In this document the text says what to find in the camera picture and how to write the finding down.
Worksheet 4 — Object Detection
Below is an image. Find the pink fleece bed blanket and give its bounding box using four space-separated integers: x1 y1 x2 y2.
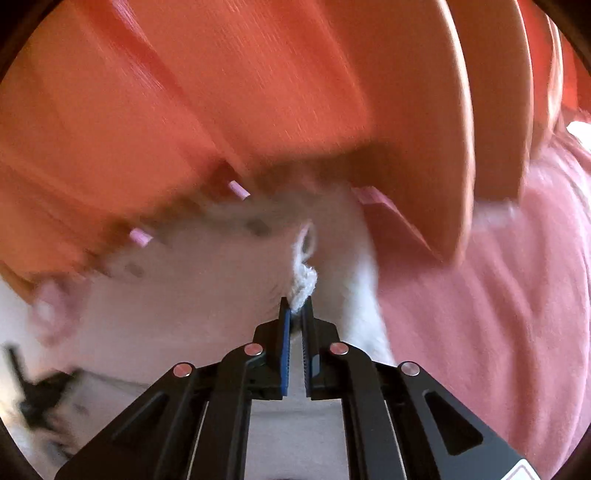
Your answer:
363 133 590 479

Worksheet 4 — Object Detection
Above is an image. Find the orange red curtain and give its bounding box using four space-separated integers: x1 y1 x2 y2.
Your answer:
1 1 590 298

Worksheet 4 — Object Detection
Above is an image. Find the white sweater with black hearts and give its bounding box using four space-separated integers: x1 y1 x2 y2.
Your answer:
0 184 399 480

